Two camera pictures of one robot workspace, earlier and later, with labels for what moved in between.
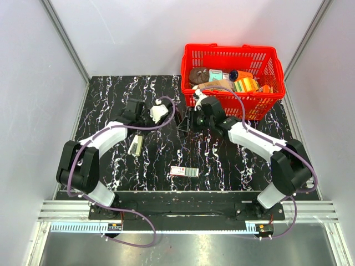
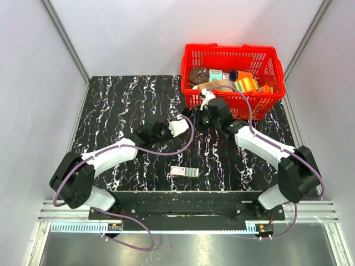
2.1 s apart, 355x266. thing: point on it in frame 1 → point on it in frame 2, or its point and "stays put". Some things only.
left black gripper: (147, 113) → (167, 127)
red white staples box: (184, 170) stays put
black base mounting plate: (184, 206) stays put
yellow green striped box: (246, 85) stays put
